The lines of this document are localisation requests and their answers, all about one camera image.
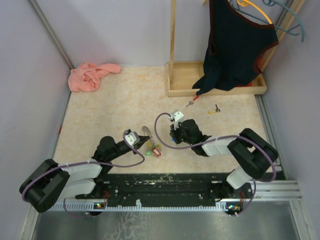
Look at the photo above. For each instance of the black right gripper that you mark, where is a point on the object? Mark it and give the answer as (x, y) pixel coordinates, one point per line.
(174, 133)

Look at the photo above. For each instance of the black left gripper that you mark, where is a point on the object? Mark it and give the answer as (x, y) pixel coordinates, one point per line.
(143, 139)

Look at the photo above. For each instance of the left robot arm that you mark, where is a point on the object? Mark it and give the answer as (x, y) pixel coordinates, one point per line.
(52, 182)

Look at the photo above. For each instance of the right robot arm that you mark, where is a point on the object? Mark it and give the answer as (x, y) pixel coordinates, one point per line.
(253, 154)

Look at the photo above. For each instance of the red key tag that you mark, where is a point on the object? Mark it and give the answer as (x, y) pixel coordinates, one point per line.
(156, 152)

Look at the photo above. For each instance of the key with red tag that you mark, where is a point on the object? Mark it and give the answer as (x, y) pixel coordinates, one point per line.
(191, 102)

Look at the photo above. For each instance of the key with yellow tag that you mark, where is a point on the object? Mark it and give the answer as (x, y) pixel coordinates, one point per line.
(214, 111)

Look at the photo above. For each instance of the wooden clothes rack base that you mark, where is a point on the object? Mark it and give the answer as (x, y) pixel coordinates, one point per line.
(181, 76)

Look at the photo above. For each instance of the pink crumpled cloth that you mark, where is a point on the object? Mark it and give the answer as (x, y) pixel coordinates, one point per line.
(87, 76)

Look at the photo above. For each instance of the dark navy vest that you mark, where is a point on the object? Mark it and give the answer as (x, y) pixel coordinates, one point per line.
(235, 46)

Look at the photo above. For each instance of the yellow clothes hanger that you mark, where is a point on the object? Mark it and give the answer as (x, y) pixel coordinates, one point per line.
(249, 4)

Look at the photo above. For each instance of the teal clothes hanger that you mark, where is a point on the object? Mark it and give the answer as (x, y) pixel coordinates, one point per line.
(288, 22)

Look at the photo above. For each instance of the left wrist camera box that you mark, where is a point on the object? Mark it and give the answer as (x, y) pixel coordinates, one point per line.
(131, 137)

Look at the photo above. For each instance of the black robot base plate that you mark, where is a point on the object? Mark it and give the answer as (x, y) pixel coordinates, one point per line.
(166, 190)

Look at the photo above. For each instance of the aluminium frame rail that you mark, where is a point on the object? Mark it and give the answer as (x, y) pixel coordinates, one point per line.
(278, 190)

